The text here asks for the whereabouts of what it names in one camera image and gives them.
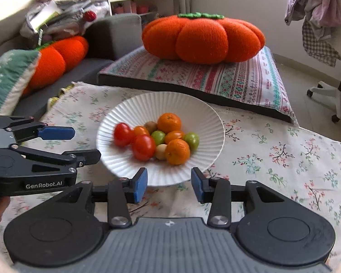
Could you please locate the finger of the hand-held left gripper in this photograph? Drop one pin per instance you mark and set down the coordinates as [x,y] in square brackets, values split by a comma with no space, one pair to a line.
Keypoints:
[56,133]
[85,157]

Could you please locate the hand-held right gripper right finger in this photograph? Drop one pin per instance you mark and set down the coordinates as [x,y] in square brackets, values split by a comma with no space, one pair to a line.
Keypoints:
[197,186]

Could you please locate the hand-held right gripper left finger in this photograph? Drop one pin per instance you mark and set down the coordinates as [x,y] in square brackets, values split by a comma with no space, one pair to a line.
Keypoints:
[140,187]

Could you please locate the white ribbed plate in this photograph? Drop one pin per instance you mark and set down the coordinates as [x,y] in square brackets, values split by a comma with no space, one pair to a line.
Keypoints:
[116,162]

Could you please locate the orange mandarin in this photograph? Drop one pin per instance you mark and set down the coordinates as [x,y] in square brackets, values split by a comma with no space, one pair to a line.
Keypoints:
[177,152]
[169,122]

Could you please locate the red tomato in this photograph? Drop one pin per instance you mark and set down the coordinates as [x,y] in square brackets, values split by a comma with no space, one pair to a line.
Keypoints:
[143,148]
[121,133]

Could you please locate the brown longan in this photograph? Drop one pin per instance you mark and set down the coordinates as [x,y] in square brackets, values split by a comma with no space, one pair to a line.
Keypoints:
[160,152]
[150,125]

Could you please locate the green round fruit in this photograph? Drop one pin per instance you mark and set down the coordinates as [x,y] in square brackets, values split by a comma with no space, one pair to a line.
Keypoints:
[158,137]
[191,140]

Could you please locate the small orange tomato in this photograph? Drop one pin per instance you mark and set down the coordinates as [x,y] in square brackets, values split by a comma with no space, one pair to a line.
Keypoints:
[140,130]

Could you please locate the yellow-green quilted mat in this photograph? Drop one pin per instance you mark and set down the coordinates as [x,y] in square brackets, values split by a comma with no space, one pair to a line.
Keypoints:
[52,100]

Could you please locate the long orange plush pillow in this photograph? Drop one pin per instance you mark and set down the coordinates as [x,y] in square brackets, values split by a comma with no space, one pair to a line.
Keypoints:
[56,59]

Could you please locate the green snowflake pillow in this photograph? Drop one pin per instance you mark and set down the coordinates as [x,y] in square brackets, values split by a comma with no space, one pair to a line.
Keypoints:
[8,76]

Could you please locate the floral printed cloth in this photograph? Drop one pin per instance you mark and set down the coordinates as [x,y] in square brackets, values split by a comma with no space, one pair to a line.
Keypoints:
[272,162]

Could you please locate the grey sofa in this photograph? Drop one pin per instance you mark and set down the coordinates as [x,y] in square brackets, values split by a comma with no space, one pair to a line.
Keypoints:
[113,34]

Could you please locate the striped patterned cushion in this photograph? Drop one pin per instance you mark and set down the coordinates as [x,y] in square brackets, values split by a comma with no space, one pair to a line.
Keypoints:
[230,76]

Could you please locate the pile of clutter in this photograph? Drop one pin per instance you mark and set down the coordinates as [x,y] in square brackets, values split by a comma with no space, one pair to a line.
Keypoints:
[59,17]

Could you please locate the small red ball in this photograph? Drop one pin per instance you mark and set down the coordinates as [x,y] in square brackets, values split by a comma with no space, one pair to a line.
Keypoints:
[89,15]

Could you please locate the orange pumpkin pillow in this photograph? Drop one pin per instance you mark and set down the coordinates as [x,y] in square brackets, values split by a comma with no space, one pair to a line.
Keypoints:
[201,39]

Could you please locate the white office chair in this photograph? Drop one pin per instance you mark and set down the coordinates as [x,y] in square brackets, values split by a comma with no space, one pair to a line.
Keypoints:
[325,89]

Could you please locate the checked cloth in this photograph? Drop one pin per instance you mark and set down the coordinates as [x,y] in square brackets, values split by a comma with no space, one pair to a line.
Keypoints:
[321,45]

